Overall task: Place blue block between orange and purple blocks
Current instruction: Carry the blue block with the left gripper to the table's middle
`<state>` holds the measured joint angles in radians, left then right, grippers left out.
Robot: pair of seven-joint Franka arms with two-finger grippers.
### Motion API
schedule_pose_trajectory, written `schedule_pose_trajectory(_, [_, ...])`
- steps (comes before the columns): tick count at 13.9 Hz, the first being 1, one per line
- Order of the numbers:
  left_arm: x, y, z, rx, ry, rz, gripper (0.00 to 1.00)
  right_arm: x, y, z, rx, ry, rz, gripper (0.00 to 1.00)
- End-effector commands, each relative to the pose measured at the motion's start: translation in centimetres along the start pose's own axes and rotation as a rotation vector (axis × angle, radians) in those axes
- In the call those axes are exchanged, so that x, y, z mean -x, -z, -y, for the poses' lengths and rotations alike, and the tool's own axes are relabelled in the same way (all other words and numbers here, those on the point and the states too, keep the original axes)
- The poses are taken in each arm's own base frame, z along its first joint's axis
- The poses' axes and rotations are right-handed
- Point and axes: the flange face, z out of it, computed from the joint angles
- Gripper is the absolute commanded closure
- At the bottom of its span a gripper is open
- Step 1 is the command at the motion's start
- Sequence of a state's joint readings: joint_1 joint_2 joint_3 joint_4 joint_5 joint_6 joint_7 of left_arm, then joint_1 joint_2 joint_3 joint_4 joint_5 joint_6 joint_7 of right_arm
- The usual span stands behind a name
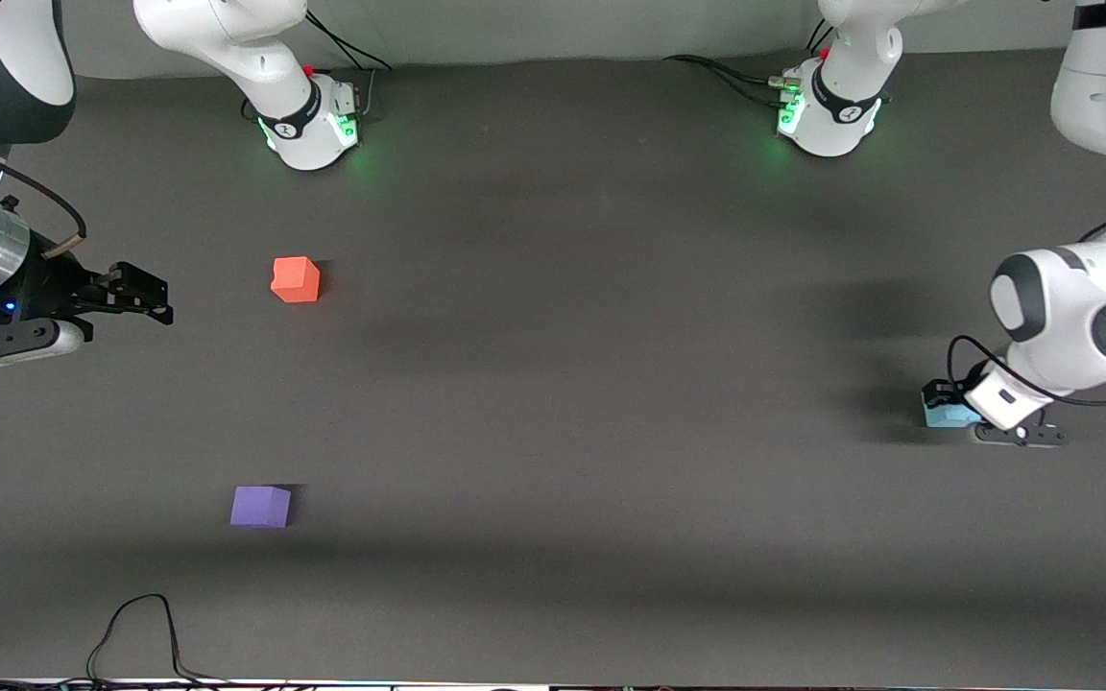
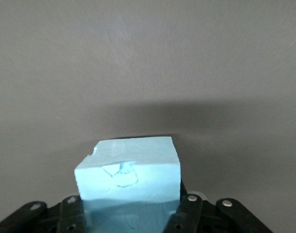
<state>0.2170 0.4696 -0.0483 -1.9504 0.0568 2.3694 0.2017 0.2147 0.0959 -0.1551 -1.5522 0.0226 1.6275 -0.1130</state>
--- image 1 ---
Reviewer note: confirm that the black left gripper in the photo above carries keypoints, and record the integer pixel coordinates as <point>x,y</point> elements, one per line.
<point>943,393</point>

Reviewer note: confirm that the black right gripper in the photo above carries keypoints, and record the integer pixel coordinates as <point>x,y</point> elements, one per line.
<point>46,285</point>

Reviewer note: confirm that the light blue foam block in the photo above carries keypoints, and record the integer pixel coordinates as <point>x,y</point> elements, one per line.
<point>947,416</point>

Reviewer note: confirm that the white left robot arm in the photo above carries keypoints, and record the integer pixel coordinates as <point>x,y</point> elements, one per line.
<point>1071,307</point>

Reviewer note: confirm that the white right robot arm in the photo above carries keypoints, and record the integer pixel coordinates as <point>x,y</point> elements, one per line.
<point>227,38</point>

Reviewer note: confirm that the orange foam block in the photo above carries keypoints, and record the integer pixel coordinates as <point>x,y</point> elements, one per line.
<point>295,279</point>

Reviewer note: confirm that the purple foam block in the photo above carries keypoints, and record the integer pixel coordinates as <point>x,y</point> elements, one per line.
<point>260,507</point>

